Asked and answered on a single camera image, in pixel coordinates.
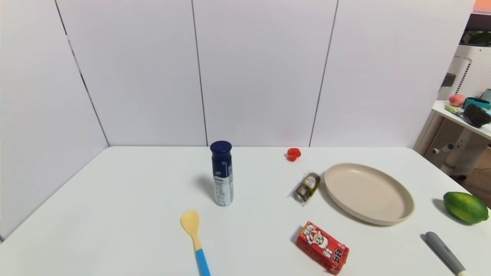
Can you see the blue and white spray bottle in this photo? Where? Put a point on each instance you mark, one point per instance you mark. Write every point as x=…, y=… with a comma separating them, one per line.
x=222, y=180

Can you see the beige round plate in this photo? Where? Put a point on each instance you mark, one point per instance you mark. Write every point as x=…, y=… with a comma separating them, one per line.
x=368, y=193

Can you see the small red pepper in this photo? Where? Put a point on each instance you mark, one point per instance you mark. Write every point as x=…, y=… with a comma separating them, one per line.
x=294, y=153

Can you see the clear wrapped chocolate pack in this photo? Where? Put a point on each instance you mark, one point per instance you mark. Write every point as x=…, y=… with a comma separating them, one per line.
x=307, y=187

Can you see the red milk carton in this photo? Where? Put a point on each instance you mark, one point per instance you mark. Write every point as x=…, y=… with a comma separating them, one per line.
x=322, y=247

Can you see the pink peach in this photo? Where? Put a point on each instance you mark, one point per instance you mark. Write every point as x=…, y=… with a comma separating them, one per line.
x=457, y=100

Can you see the grey marker pen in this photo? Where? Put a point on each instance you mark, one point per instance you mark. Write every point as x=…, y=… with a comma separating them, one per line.
x=443, y=251

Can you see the green mango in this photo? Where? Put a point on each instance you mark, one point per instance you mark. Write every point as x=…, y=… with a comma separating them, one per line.
x=466, y=207

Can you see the black bristle brush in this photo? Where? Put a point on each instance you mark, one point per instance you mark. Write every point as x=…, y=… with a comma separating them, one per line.
x=476, y=115

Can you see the teal bowl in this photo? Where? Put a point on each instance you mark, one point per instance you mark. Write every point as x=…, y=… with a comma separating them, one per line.
x=476, y=102

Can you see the white perforated appliance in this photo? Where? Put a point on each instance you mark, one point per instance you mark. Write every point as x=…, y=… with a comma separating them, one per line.
x=475, y=71

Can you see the pale blue container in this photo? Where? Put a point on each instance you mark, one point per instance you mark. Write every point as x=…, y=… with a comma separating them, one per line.
x=487, y=95

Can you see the dark background shelf item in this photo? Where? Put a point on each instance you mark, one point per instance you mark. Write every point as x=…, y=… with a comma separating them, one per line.
x=478, y=36

